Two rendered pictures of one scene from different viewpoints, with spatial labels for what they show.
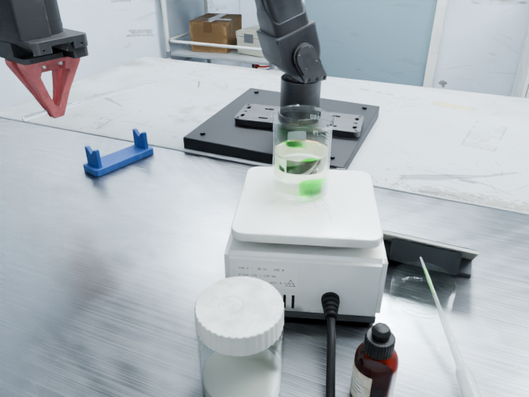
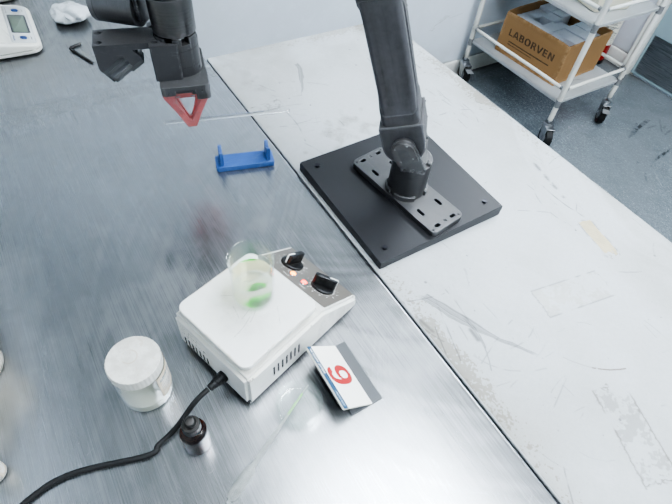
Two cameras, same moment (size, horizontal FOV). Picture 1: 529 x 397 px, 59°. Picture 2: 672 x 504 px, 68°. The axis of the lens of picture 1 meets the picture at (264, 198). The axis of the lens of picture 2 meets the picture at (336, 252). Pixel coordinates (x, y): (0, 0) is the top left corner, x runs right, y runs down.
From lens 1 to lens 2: 0.42 m
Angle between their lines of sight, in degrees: 30
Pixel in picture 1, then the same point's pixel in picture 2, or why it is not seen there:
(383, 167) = (425, 278)
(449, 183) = (455, 327)
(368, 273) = (238, 379)
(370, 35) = not seen: outside the picture
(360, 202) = (273, 330)
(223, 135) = (331, 175)
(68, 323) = (108, 291)
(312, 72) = (410, 164)
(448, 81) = not seen: outside the picture
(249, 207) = (207, 292)
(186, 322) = (160, 330)
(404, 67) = not seen: outside the picture
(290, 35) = (393, 128)
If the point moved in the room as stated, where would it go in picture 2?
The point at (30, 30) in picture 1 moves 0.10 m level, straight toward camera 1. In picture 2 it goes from (165, 74) to (133, 117)
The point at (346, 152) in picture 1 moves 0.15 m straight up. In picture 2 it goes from (403, 248) to (424, 174)
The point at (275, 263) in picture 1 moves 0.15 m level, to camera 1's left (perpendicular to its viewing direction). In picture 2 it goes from (195, 338) to (110, 273)
